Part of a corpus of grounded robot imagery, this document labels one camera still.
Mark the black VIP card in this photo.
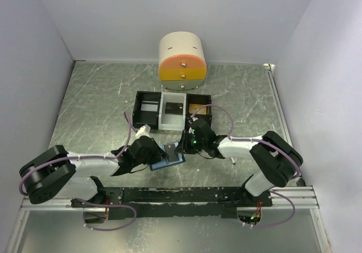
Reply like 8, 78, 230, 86
164, 143, 179, 163

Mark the white middle tray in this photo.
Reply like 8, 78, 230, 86
158, 92, 187, 131

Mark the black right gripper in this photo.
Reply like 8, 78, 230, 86
174, 130, 206, 155

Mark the gold card in tray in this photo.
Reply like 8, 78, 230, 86
188, 102, 210, 115

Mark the black tray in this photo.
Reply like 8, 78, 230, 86
184, 93, 212, 130
132, 91, 162, 130

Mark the black left tray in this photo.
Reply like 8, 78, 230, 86
132, 91, 162, 130

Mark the black right tray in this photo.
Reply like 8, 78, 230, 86
184, 93, 212, 130

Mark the black card from holder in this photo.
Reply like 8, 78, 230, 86
165, 102, 183, 109

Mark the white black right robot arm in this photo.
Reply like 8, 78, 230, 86
175, 119, 303, 207

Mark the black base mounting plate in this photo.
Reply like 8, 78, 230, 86
89, 187, 272, 220

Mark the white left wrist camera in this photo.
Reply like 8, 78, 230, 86
135, 125, 150, 139

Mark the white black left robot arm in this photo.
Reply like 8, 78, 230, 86
19, 136, 168, 207

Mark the gold card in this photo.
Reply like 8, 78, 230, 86
188, 102, 210, 115

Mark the silver card in tray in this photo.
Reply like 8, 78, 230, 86
141, 101, 158, 112

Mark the round three-drawer storage box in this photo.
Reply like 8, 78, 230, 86
158, 31, 207, 91

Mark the black card in tray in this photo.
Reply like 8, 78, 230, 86
165, 106, 183, 115

